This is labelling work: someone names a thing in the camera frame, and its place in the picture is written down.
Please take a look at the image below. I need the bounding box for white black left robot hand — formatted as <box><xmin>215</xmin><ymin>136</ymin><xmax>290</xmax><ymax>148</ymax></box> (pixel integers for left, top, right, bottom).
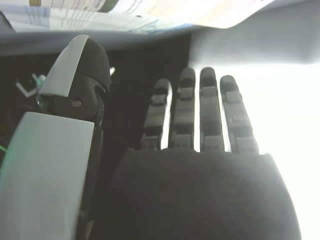
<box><xmin>0</xmin><ymin>34</ymin><xmax>302</xmax><ymax>240</ymax></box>

